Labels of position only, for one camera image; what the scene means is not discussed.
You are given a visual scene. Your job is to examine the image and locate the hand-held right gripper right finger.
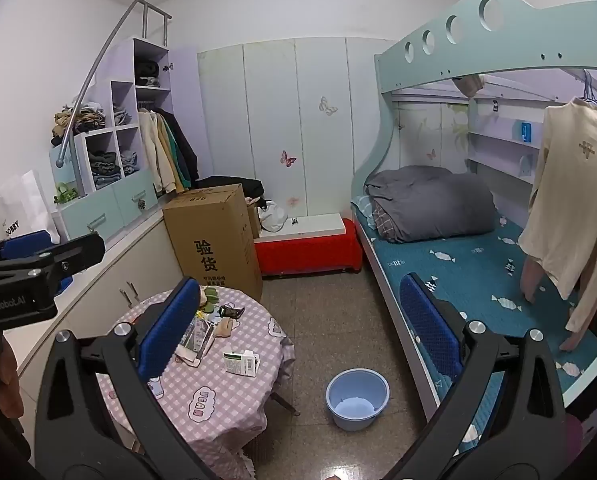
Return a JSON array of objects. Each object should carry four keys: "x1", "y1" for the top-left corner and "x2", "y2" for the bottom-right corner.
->
[{"x1": 379, "y1": 272, "x2": 569, "y2": 480}]

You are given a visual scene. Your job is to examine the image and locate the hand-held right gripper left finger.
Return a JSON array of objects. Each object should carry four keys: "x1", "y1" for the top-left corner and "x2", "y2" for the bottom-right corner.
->
[{"x1": 35, "y1": 276, "x2": 224, "y2": 480}]

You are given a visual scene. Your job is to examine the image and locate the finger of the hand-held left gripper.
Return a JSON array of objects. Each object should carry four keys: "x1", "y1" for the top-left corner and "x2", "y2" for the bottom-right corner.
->
[
  {"x1": 0, "y1": 231, "x2": 54, "y2": 262},
  {"x1": 0, "y1": 231, "x2": 105, "y2": 281}
]

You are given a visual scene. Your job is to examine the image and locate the green beige wrapper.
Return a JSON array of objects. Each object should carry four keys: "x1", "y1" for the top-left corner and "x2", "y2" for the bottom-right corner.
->
[{"x1": 200, "y1": 286, "x2": 222, "y2": 313}]

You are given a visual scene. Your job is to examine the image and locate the beige sock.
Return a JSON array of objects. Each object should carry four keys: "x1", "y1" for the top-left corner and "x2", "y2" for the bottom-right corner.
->
[{"x1": 211, "y1": 317, "x2": 239, "y2": 340}]

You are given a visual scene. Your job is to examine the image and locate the white green carton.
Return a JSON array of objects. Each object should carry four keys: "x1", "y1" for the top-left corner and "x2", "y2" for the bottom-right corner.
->
[{"x1": 222, "y1": 350, "x2": 260, "y2": 378}]

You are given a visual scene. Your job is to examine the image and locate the light blue plastic bucket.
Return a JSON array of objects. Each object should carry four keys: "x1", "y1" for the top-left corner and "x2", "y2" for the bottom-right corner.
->
[{"x1": 326, "y1": 368, "x2": 390, "y2": 432}]

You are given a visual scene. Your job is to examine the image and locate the person's left hand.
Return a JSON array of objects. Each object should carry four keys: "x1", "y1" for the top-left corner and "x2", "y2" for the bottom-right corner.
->
[{"x1": 0, "y1": 347, "x2": 22, "y2": 417}]

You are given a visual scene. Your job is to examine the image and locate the white paper bag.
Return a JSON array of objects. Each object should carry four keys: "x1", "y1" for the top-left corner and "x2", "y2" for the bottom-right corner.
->
[{"x1": 0, "y1": 169, "x2": 60, "y2": 246}]

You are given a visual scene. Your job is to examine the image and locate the white low cabinet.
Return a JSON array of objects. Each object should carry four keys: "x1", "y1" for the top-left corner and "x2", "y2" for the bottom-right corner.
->
[{"x1": 16, "y1": 205, "x2": 189, "y2": 376}]

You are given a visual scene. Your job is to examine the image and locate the green plant decoration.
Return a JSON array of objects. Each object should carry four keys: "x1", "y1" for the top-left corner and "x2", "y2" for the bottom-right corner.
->
[{"x1": 53, "y1": 182, "x2": 79, "y2": 206}]

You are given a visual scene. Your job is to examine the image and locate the teal candy print bedsheet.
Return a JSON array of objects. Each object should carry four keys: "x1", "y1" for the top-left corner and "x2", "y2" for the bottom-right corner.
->
[{"x1": 353, "y1": 195, "x2": 597, "y2": 461}]

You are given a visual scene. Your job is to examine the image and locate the pink checkered tablecloth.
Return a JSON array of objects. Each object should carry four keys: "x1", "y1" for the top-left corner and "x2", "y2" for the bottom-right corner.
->
[{"x1": 96, "y1": 285, "x2": 296, "y2": 478}]

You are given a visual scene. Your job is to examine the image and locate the dark folded clothes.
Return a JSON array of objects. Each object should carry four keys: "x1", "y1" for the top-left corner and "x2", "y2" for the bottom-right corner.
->
[{"x1": 89, "y1": 150, "x2": 120, "y2": 191}]

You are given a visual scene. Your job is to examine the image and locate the large cardboard box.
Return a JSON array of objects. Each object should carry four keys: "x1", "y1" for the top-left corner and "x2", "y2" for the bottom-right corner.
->
[{"x1": 161, "y1": 183, "x2": 263, "y2": 303}]

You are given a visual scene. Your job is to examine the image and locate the pink hanging garment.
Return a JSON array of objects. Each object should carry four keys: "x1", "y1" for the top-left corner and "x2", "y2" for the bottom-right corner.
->
[{"x1": 521, "y1": 250, "x2": 597, "y2": 353}]

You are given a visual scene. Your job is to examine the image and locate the cream hanging jacket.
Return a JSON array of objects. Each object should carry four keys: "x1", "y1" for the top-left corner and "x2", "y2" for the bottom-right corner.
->
[{"x1": 138, "y1": 110, "x2": 178, "y2": 195}]

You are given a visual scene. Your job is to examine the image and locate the grey duvet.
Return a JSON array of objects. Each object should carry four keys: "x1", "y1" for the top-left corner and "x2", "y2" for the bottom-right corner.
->
[{"x1": 365, "y1": 165, "x2": 498, "y2": 243}]

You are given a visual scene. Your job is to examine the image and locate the pile of beige clothes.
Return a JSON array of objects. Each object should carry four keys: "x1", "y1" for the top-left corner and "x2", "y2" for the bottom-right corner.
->
[{"x1": 51, "y1": 102, "x2": 108, "y2": 147}]

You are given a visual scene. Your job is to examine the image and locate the green hanging jacket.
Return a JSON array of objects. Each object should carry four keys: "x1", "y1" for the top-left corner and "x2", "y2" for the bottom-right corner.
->
[{"x1": 156, "y1": 112, "x2": 192, "y2": 191}]

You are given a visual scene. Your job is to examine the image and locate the blue checked pillow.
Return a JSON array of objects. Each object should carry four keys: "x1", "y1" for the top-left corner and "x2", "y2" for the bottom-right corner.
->
[{"x1": 353, "y1": 195, "x2": 377, "y2": 231}]

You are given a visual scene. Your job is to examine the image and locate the metal table leg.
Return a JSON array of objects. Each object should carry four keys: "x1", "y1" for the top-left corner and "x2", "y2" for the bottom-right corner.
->
[{"x1": 268, "y1": 391, "x2": 302, "y2": 417}]

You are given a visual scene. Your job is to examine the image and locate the small cardboard box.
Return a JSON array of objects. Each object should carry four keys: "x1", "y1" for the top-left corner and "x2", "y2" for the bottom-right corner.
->
[{"x1": 246, "y1": 197, "x2": 262, "y2": 238}]

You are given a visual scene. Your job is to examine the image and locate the red covered bench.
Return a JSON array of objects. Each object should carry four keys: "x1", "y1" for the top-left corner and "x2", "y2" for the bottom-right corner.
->
[{"x1": 254, "y1": 218, "x2": 363, "y2": 277}]

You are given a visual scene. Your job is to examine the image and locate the white plastic bag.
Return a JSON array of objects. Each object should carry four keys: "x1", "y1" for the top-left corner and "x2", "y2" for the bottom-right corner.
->
[{"x1": 257, "y1": 200, "x2": 288, "y2": 233}]

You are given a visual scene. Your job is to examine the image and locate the black hanging jacket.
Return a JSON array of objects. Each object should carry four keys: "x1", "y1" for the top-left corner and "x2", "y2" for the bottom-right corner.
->
[{"x1": 153, "y1": 107, "x2": 200, "y2": 188}]

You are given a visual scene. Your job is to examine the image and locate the black clothes heap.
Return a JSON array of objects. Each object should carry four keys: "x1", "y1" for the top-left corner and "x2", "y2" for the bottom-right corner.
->
[{"x1": 191, "y1": 176, "x2": 265, "y2": 201}]

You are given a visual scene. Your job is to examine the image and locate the white board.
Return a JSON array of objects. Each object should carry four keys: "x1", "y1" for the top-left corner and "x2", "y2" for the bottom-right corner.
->
[{"x1": 258, "y1": 213, "x2": 348, "y2": 235}]

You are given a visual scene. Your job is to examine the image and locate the purple shelf unit teal drawers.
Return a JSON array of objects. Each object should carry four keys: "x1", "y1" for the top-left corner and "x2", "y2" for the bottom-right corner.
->
[{"x1": 51, "y1": 36, "x2": 194, "y2": 241}]

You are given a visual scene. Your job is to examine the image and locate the pink stool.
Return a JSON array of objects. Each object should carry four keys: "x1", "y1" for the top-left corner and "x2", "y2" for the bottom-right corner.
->
[{"x1": 566, "y1": 412, "x2": 584, "y2": 456}]

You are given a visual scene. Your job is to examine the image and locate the grey metal handrail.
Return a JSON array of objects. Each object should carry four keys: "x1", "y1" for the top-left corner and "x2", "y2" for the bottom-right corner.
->
[{"x1": 56, "y1": 0, "x2": 172, "y2": 168}]

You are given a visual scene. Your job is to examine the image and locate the black folded clothes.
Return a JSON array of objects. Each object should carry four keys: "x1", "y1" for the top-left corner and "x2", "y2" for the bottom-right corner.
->
[{"x1": 134, "y1": 60, "x2": 162, "y2": 88}]

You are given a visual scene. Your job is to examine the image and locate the beige hanging sweater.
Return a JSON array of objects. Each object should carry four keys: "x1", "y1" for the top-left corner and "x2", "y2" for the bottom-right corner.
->
[{"x1": 519, "y1": 97, "x2": 597, "y2": 333}]

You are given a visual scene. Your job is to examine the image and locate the white wardrobe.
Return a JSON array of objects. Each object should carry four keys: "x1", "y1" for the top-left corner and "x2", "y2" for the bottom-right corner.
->
[{"x1": 197, "y1": 37, "x2": 404, "y2": 221}]

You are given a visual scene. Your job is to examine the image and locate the beige hanging hat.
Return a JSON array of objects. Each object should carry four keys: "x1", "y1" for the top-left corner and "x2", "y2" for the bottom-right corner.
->
[{"x1": 453, "y1": 74, "x2": 487, "y2": 98}]

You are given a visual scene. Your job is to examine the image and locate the clothes hanger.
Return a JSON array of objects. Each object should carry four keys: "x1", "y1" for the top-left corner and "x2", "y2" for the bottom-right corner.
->
[{"x1": 573, "y1": 71, "x2": 597, "y2": 121}]

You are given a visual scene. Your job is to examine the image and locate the teal bunk bed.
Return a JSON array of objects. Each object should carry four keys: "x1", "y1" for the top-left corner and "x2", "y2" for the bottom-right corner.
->
[{"x1": 349, "y1": 0, "x2": 597, "y2": 411}]

